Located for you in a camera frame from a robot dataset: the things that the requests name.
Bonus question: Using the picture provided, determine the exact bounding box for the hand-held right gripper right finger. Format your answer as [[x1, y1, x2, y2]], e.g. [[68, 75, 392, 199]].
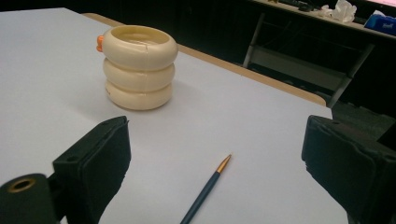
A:
[[301, 114, 396, 224]]

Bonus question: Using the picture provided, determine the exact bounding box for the blue pen with gold tip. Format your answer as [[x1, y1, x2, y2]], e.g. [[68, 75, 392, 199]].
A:
[[179, 153, 233, 224]]

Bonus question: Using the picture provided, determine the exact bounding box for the crumpled white tissue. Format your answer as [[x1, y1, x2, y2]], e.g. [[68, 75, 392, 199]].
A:
[[318, 0, 358, 23]]

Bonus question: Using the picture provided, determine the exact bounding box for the background desk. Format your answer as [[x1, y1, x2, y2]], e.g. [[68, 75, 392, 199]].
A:
[[248, 0, 396, 41]]

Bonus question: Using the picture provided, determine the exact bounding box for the grey metal stand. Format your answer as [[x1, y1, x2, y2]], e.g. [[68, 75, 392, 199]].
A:
[[242, 12, 376, 109]]

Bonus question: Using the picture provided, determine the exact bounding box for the cream ringed pen holder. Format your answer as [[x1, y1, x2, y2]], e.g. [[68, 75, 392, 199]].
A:
[[95, 24, 179, 111]]

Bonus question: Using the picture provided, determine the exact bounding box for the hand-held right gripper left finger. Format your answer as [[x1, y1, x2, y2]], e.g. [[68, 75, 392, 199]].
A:
[[52, 115, 132, 224]]

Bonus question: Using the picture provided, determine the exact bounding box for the blue tissue box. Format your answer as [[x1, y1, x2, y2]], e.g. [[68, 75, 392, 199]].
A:
[[363, 9, 396, 36]]

